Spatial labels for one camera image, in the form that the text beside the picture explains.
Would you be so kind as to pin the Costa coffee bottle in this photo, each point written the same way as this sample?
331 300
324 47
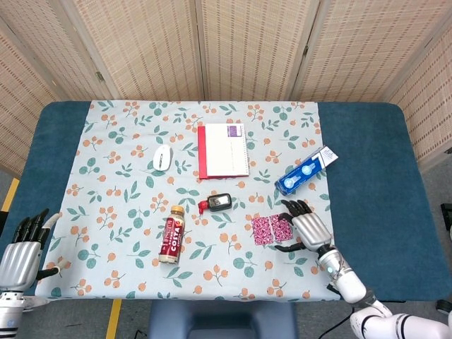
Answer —
172 240

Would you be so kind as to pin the floral printed tablecloth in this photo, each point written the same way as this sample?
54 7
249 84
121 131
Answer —
123 197

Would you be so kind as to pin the white computer mouse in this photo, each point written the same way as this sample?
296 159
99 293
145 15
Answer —
162 157

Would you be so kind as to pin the black stand foot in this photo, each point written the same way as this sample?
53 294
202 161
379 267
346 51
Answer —
447 215
445 306

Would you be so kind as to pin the woven folding screen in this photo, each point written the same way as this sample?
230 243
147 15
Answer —
247 46

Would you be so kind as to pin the blue grey robot body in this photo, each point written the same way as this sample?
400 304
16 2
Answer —
219 318

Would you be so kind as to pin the pink patterned pouch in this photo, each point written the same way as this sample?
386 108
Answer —
263 231

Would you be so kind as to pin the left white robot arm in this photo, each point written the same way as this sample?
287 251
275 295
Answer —
7 314

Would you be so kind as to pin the red notebook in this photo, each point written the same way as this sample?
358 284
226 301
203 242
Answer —
201 152

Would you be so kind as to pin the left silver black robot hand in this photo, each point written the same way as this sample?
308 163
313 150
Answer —
19 261

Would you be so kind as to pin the blue white carton box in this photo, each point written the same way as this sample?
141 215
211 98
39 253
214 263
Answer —
300 174

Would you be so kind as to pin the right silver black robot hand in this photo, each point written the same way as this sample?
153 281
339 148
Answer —
310 229

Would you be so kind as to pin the blue felt table cover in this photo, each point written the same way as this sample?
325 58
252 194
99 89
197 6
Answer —
370 176

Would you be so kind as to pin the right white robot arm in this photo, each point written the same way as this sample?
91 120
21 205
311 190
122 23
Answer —
347 282

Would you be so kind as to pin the white spiral notebook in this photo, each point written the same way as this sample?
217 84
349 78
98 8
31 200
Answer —
222 152

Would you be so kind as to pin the black ink bottle red cap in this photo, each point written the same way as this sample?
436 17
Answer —
219 202

